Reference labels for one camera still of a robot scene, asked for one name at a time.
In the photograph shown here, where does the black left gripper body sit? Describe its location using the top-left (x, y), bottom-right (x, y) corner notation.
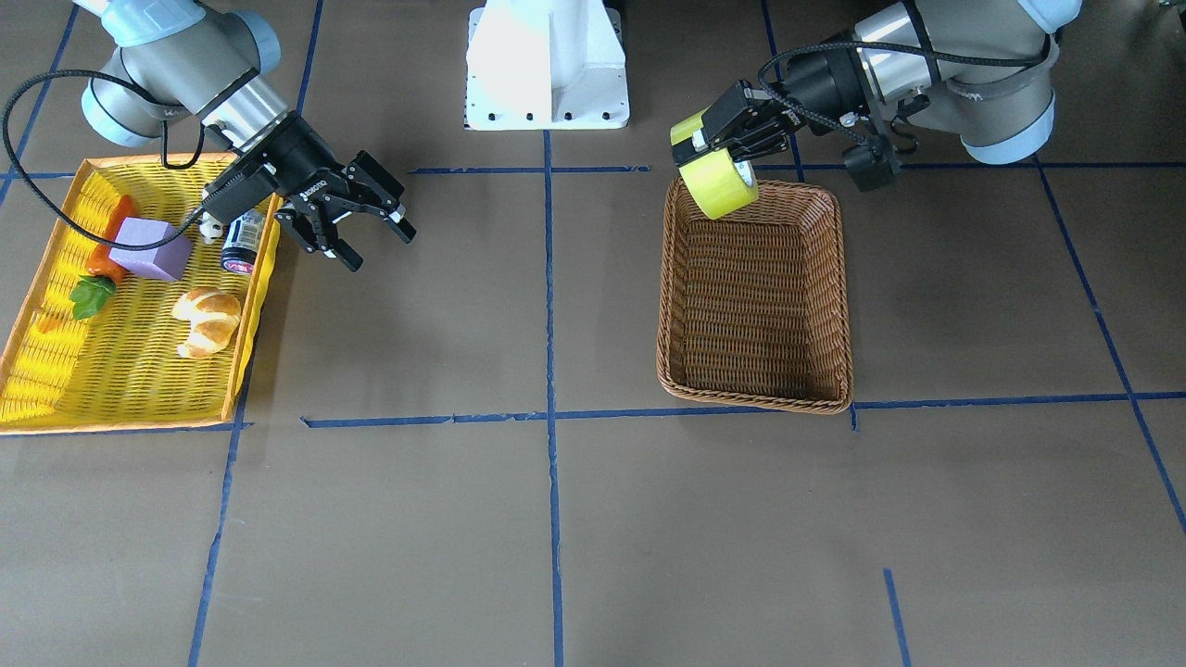
top-left (703, 44), bottom-right (869, 163)

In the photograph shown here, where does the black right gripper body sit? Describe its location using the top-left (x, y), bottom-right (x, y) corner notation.
top-left (202, 112), bottom-right (404, 253)

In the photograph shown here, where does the yellow tape roll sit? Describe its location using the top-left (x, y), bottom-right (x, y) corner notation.
top-left (670, 110), bottom-right (760, 220)

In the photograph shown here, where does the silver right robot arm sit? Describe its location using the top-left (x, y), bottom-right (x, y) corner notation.
top-left (81, 1), bottom-right (416, 271)

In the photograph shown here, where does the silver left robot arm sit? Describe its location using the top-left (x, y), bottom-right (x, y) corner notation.
top-left (670, 1), bottom-right (1083, 182)

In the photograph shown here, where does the brown wicker basket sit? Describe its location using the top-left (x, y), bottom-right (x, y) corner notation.
top-left (656, 179), bottom-right (854, 415)

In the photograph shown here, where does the yellow wicker basket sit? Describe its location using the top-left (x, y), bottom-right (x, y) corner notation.
top-left (0, 153), bottom-right (289, 436)

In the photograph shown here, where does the small dark can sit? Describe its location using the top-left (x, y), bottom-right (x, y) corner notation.
top-left (219, 208), bottom-right (264, 275)

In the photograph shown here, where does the toy panda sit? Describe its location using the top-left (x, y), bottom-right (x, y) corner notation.
top-left (198, 212), bottom-right (225, 244)

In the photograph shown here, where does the toy croissant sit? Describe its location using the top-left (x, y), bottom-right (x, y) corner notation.
top-left (172, 287), bottom-right (242, 358)

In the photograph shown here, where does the purple foam block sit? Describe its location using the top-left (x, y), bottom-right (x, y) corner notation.
top-left (107, 217), bottom-right (195, 282)

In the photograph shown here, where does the toy carrot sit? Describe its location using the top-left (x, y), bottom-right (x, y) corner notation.
top-left (70, 195), bottom-right (139, 320)

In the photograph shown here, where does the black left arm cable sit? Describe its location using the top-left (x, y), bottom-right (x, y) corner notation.
top-left (758, 37), bottom-right (1057, 150)

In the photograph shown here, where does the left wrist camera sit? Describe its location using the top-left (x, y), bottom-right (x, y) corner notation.
top-left (842, 135), bottom-right (903, 193)

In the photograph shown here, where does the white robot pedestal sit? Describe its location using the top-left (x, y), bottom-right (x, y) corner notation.
top-left (463, 1), bottom-right (631, 132)

